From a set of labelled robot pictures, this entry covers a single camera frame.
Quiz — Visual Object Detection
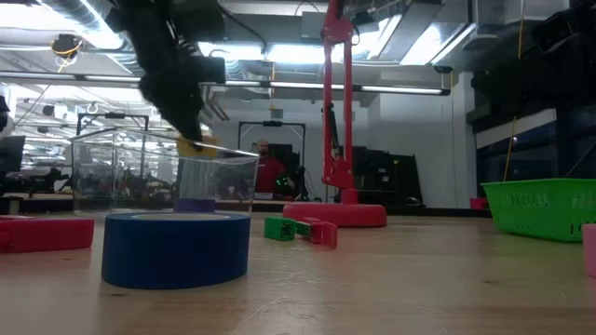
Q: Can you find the black cabinet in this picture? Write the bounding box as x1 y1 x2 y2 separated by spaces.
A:
351 146 424 208

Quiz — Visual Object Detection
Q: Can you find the green mini stapler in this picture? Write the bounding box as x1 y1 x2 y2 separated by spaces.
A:
263 215 312 242

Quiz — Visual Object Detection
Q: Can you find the pink tape roll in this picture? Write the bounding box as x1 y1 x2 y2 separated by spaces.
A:
580 222 596 279

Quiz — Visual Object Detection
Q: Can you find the red mini stapler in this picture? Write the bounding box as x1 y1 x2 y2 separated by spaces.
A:
0 216 96 255
302 217 339 250

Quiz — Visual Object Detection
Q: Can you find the clear plastic container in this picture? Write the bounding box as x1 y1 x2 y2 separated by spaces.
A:
69 127 261 220

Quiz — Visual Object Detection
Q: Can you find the blue tape roll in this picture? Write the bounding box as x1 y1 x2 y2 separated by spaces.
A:
173 197 217 214
101 211 251 290

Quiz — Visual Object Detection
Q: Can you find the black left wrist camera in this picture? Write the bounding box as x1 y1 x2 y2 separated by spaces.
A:
200 56 227 86

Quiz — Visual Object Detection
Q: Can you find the dark monitor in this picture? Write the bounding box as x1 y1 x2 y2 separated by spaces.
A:
0 135 27 174

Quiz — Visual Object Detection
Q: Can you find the green plastic basket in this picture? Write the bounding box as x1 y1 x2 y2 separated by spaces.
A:
481 178 596 243

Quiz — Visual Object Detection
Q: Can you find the long ceiling light bar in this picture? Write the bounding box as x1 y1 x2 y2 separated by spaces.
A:
0 71 452 97

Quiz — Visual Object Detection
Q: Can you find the red desk lamp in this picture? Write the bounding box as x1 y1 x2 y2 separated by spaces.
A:
282 0 388 229

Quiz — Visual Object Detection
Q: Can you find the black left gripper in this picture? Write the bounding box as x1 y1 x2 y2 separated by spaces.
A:
137 41 206 143

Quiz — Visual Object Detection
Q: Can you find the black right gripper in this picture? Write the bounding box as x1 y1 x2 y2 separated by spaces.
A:
469 62 560 125

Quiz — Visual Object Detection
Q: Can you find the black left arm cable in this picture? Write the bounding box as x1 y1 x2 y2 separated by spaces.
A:
215 0 270 55

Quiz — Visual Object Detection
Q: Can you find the person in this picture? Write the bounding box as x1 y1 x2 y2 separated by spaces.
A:
253 139 298 195

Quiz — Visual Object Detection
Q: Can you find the ceiling cable reel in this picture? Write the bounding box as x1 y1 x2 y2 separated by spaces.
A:
49 33 86 60

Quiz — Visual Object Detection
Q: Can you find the black metal table frame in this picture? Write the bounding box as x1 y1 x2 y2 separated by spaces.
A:
0 193 494 219

